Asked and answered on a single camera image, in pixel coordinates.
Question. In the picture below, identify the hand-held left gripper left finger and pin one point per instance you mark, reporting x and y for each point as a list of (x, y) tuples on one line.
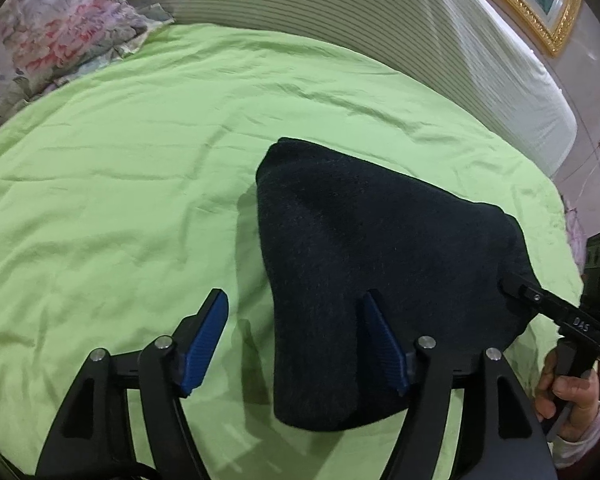
[(205, 345)]

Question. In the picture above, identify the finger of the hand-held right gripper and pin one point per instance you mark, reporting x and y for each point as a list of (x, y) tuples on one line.
[(535, 297)]

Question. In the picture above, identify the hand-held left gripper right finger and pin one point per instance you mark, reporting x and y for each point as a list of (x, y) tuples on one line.
[(387, 350)]

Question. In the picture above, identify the dark navy pants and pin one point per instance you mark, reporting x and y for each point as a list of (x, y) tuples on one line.
[(355, 240)]

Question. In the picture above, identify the person's right forearm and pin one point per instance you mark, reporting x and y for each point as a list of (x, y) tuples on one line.
[(580, 450)]

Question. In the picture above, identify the person's right hand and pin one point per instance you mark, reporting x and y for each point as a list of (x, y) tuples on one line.
[(575, 400)]

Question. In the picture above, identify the pink patterned cloth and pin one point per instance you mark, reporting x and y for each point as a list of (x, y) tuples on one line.
[(575, 235)]

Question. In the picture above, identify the green bed sheet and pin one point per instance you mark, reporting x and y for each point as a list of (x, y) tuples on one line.
[(130, 160)]

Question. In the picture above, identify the gold framed landscape painting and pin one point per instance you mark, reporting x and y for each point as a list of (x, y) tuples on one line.
[(540, 15)]

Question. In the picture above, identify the white striped headboard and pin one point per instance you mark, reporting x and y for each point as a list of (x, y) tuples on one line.
[(380, 20)]

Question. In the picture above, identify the pink floral pillow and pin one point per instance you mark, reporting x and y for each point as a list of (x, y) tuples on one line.
[(55, 35)]

